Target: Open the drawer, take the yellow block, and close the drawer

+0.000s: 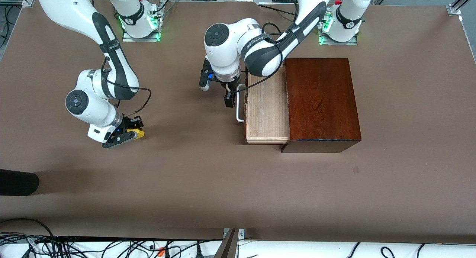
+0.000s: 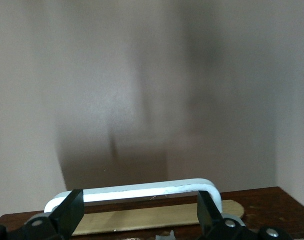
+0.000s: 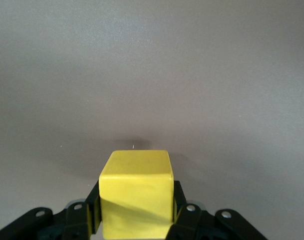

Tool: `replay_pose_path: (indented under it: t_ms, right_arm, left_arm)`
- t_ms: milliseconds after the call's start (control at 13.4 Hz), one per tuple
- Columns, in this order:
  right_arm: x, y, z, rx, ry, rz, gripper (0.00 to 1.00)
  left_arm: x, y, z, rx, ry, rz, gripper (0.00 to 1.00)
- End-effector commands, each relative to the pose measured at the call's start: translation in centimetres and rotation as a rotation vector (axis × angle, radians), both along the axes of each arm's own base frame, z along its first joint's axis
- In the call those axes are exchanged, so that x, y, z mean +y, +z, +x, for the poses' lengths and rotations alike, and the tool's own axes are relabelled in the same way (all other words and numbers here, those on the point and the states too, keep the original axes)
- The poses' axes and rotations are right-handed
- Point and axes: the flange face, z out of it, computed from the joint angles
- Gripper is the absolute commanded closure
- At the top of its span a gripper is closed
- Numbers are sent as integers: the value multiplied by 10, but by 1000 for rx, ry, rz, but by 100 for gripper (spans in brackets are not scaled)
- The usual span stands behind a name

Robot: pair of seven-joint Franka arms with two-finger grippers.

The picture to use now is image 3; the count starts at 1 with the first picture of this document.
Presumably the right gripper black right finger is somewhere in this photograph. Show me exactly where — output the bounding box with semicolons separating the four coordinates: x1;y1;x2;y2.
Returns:
166;179;268;240

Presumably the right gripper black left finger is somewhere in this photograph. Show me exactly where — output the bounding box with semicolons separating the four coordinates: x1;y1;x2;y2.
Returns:
0;179;103;240

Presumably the yellow block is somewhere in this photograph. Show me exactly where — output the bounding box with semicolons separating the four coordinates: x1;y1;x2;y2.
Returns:
98;149;175;240

